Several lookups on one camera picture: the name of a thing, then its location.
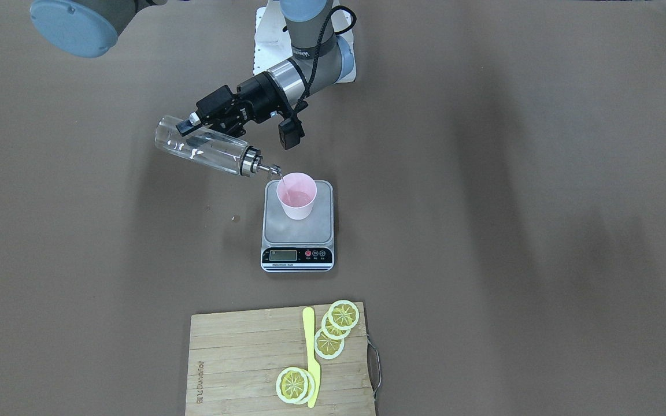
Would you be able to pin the bamboo cutting board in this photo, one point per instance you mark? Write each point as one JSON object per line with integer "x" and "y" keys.
{"x": 235, "y": 358}

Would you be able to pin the glass sauce bottle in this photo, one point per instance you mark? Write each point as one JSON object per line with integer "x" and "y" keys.
{"x": 212, "y": 149}

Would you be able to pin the digital kitchen scale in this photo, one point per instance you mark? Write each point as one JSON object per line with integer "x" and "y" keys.
{"x": 306, "y": 245}

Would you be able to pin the yellow plastic knife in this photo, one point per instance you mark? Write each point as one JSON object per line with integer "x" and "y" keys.
{"x": 313, "y": 367}

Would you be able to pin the lemon slice under front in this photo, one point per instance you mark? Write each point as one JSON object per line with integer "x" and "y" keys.
{"x": 311, "y": 388}

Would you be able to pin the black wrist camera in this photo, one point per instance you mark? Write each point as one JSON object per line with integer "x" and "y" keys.
{"x": 291, "y": 132}

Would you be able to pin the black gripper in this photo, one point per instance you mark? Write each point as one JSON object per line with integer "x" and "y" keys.
{"x": 255, "y": 97}

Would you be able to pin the white pedestal base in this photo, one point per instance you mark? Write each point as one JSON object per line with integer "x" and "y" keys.
{"x": 273, "y": 44}

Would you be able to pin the pink plastic cup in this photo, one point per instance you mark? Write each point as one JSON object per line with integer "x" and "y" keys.
{"x": 297, "y": 193}

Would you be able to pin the lemon slice top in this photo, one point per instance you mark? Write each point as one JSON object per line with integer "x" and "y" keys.
{"x": 343, "y": 315}

